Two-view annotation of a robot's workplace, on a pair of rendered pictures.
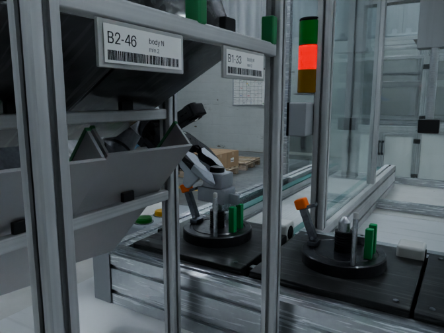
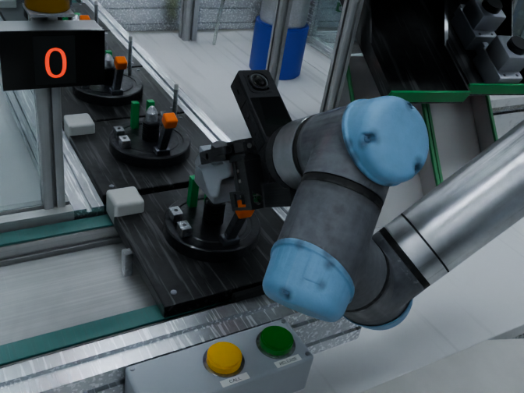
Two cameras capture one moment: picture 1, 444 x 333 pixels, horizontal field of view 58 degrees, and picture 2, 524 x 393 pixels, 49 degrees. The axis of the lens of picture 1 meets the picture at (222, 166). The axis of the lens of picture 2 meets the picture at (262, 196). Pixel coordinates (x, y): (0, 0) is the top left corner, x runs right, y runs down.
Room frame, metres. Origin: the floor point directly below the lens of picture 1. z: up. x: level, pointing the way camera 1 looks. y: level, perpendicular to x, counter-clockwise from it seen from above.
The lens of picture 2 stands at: (1.38, 0.34, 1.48)
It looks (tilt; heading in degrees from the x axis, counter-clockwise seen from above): 33 degrees down; 204
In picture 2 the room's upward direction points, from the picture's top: 10 degrees clockwise
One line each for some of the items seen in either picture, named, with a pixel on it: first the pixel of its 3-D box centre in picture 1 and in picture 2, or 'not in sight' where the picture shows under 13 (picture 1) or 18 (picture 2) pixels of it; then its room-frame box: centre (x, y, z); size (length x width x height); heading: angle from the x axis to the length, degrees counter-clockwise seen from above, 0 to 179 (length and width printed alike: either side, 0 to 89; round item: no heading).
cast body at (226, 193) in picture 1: (221, 184); (216, 164); (0.78, 0.00, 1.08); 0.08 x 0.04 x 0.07; 59
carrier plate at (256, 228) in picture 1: (217, 240); (210, 236); (0.79, 0.01, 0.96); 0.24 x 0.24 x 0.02; 59
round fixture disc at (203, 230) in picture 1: (217, 230); (212, 225); (0.79, 0.01, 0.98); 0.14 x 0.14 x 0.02
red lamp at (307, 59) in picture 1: (310, 57); not in sight; (0.89, -0.19, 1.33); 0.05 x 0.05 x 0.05
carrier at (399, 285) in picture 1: (343, 238); (150, 126); (0.66, -0.21, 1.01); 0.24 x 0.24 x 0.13; 59
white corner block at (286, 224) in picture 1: (280, 230); (125, 206); (0.82, -0.12, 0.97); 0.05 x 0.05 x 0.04; 59
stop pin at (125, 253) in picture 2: not in sight; (127, 262); (0.90, -0.06, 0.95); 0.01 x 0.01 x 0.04; 59
